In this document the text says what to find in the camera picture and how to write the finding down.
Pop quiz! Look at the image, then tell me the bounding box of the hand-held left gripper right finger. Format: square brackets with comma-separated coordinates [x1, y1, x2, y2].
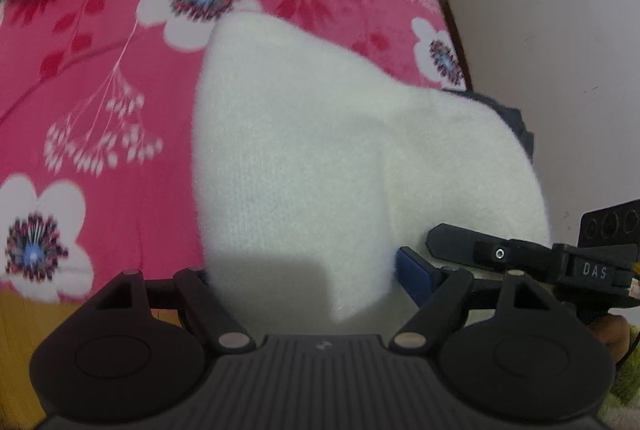
[390, 247, 576, 355]

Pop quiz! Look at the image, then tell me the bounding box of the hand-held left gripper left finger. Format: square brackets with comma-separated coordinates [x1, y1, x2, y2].
[92, 266, 258, 354]

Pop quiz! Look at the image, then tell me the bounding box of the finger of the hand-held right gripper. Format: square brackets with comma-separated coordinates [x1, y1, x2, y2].
[426, 223, 556, 272]

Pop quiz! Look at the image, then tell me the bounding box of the cream knitted sweater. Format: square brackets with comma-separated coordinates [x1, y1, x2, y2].
[191, 13, 553, 326]

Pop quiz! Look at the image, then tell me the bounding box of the person's right hand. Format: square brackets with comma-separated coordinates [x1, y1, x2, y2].
[589, 313, 632, 363]

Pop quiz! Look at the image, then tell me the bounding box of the grey garment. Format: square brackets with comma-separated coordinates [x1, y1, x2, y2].
[467, 89, 535, 158]

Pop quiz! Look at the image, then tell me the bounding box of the pink floral bedsheet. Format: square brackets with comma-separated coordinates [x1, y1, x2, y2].
[0, 0, 473, 306]

